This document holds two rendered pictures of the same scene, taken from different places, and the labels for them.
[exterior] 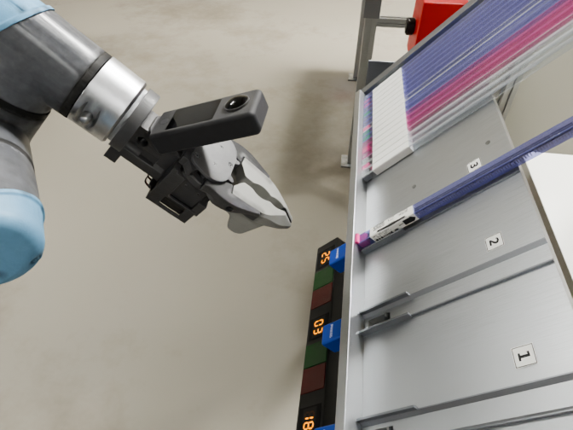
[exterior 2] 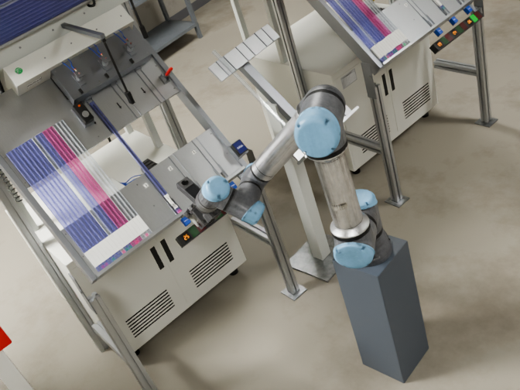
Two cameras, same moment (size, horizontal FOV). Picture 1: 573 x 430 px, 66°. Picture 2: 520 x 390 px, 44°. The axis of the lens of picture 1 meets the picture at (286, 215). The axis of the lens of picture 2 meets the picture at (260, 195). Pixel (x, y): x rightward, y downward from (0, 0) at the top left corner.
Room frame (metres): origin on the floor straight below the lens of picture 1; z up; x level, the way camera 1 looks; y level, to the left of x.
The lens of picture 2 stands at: (1.28, 1.58, 2.00)
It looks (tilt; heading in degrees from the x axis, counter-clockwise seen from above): 35 degrees down; 232
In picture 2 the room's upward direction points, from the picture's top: 20 degrees counter-clockwise
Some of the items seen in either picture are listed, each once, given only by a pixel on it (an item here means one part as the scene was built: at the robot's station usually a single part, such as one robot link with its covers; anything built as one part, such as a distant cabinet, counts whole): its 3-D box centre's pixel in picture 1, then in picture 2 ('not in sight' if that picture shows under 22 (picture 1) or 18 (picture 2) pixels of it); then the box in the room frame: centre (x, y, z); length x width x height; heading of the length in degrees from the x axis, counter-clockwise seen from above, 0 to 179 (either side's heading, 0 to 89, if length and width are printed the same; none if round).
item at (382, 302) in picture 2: not in sight; (383, 306); (0.10, 0.51, 0.28); 0.18 x 0.18 x 0.55; 0
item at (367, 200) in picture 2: not in sight; (359, 213); (0.11, 0.51, 0.72); 0.13 x 0.12 x 0.14; 28
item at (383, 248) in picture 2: not in sight; (366, 239); (0.10, 0.51, 0.60); 0.15 x 0.15 x 0.10
